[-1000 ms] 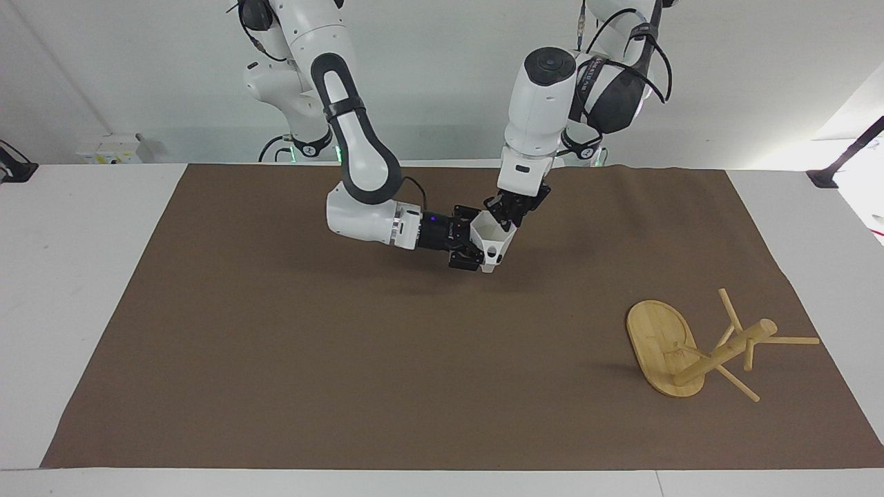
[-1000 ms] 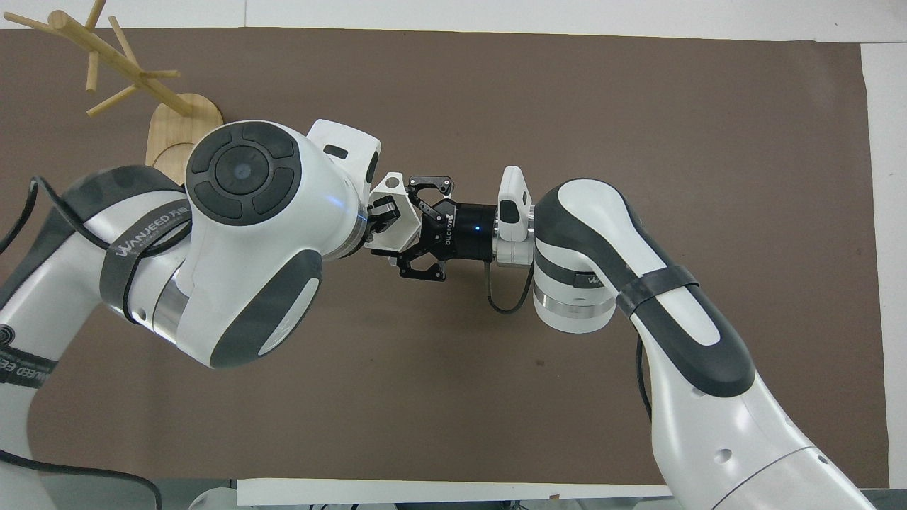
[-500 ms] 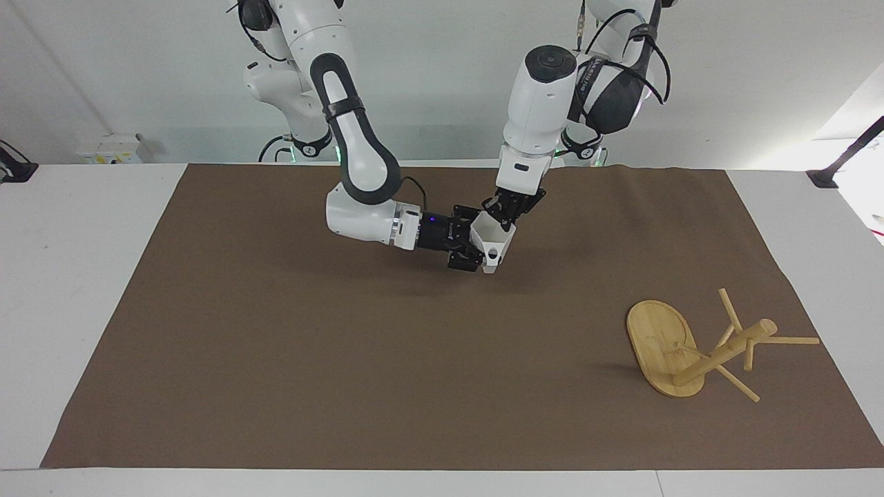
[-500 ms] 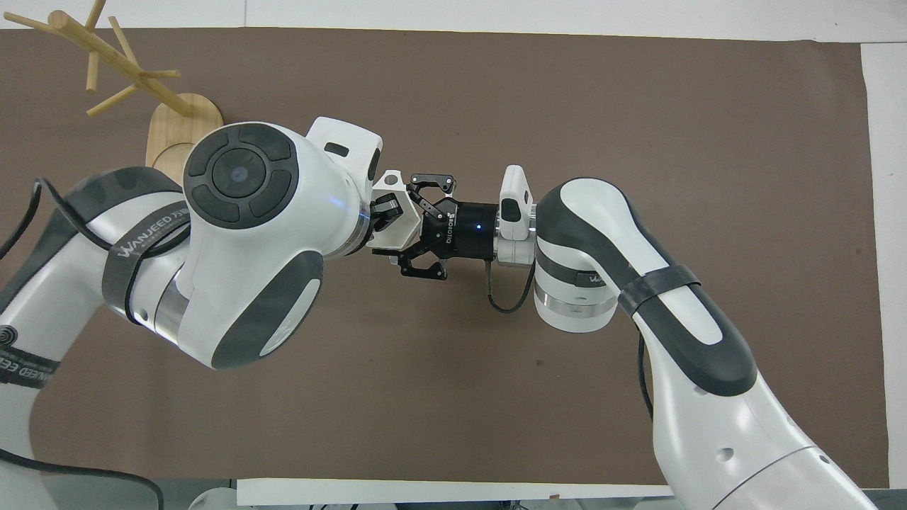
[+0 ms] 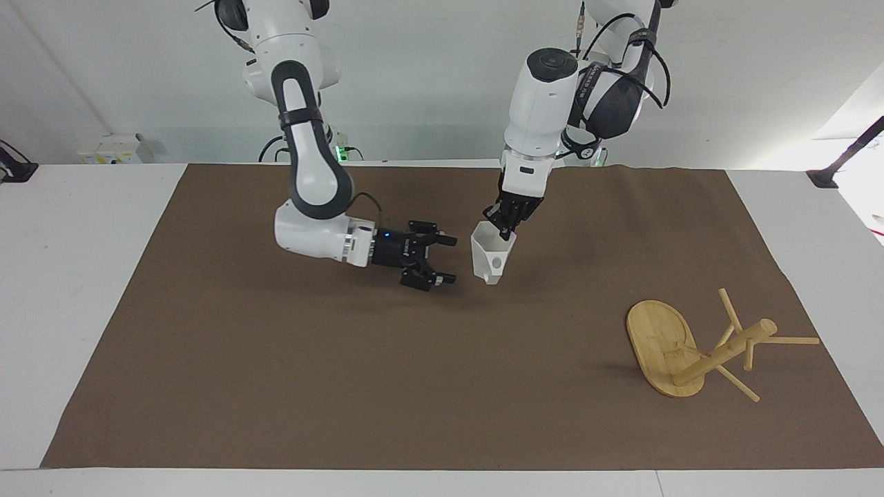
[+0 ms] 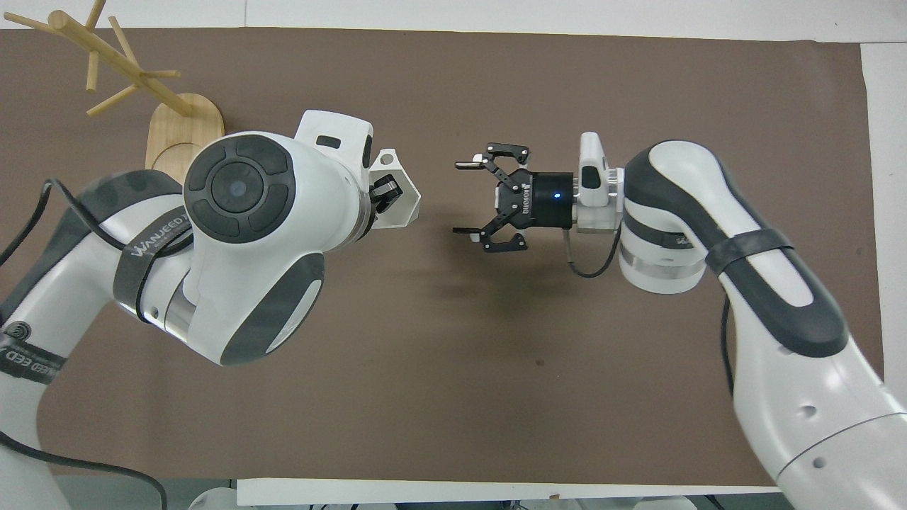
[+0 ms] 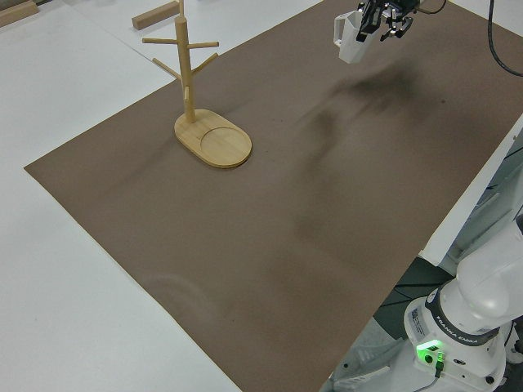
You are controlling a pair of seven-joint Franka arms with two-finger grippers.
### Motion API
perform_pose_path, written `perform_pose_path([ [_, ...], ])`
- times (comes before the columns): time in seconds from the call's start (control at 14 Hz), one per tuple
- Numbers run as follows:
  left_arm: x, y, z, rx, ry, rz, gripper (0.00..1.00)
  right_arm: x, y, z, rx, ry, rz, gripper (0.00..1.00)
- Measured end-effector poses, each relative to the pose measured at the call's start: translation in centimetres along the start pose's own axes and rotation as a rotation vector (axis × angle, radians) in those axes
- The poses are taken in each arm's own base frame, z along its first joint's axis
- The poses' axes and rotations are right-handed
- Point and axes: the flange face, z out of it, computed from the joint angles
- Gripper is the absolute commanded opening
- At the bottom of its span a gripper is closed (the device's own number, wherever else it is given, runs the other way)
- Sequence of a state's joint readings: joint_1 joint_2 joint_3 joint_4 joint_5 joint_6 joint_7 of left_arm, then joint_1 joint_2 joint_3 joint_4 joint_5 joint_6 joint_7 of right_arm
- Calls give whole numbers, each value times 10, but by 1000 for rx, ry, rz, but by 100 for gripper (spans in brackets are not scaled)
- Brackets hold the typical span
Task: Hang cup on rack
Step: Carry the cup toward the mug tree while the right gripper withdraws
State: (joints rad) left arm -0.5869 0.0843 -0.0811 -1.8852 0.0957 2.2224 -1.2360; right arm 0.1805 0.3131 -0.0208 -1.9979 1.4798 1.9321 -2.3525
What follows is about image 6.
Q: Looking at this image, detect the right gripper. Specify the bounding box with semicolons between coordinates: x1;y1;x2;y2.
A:
371;143;575;254

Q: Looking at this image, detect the white faceted cup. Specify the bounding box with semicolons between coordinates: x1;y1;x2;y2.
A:
366;148;424;230

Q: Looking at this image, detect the wooden cup rack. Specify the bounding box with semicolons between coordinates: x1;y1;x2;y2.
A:
4;0;226;186

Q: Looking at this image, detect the black cable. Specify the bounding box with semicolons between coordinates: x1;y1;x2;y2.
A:
720;297;738;399
0;430;169;510
0;179;196;268
564;230;623;280

